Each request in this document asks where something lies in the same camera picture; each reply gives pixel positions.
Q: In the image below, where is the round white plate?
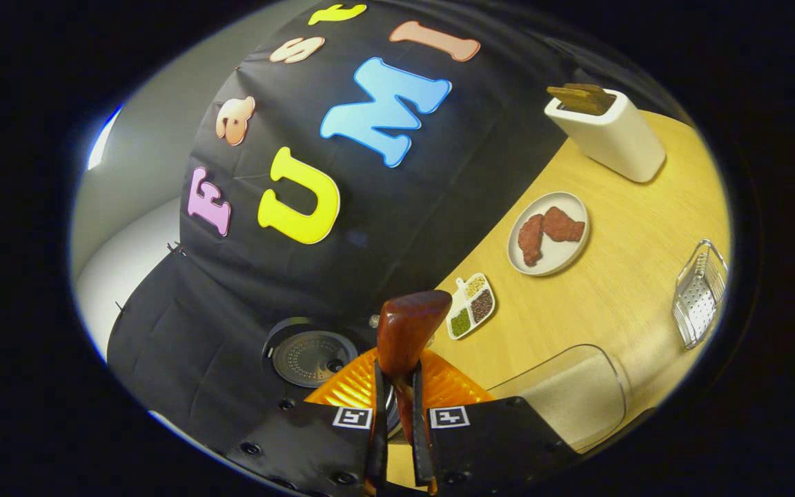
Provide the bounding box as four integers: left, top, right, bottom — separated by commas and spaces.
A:
507, 191, 590, 277

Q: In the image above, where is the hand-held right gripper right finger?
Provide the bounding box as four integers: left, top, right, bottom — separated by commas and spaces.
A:
411, 349, 581, 497

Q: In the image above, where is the red meat piece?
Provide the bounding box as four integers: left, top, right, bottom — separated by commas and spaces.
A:
542, 206, 587, 243
518, 213, 545, 267

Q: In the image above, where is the white divided grain dish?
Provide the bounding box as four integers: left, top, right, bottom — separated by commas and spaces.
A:
446, 273, 497, 340

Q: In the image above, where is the grey rice cooker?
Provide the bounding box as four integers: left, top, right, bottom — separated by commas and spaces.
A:
262, 316, 371, 391

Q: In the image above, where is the clear plastic container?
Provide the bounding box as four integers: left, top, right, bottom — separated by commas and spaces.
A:
487, 344, 627, 455

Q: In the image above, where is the brown wooden spoon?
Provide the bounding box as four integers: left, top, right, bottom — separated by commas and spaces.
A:
375, 290, 453, 449

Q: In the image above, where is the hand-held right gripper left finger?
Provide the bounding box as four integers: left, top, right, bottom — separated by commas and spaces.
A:
225, 347, 390, 497

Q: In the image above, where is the black backdrop cloth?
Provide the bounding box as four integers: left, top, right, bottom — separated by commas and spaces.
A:
106, 0, 688, 456

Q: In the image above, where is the white toaster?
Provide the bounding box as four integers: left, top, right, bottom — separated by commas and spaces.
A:
544, 86, 667, 184

